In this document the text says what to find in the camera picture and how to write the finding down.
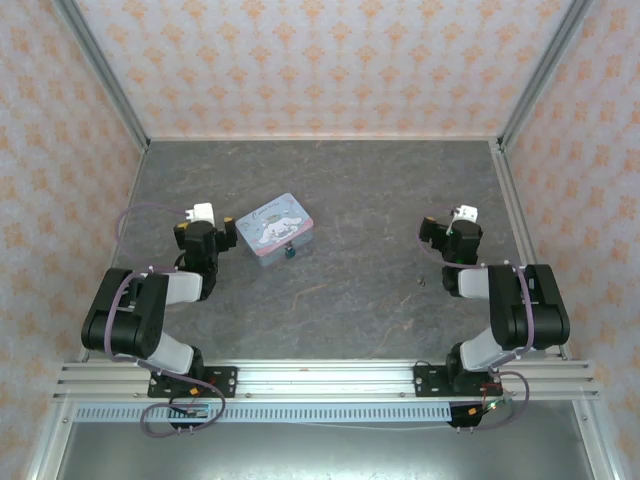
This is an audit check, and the cartoon dog tin box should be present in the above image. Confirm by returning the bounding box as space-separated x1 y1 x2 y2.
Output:
234 192 316 268

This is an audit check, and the aluminium table side rail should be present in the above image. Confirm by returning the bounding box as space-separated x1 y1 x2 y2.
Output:
488 139 574 362

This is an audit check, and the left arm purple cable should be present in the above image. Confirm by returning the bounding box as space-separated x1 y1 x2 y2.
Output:
107 202 226 439

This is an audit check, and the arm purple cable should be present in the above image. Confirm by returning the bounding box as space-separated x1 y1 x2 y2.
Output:
416 227 539 432
107 202 226 439

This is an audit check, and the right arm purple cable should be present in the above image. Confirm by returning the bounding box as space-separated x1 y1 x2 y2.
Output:
416 227 539 432

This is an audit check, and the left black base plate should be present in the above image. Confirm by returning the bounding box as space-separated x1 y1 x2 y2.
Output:
147 366 239 399

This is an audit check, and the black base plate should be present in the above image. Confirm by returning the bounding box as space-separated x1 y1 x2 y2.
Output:
413 363 501 399
147 366 239 399

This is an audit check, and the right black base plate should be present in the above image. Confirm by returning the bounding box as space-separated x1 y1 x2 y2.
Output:
413 363 501 399

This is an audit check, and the aluminium mounting rail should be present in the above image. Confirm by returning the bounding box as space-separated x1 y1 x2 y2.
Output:
53 362 600 403

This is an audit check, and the aluminium corner frame post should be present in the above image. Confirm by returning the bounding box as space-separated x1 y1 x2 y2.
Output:
52 0 152 152
496 0 595 152

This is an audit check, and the slotted grey cable duct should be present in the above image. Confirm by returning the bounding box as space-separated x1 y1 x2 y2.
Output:
73 403 454 424

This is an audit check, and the aluminium lower frame leg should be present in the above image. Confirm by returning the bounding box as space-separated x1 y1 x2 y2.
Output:
25 399 77 480
569 398 622 480

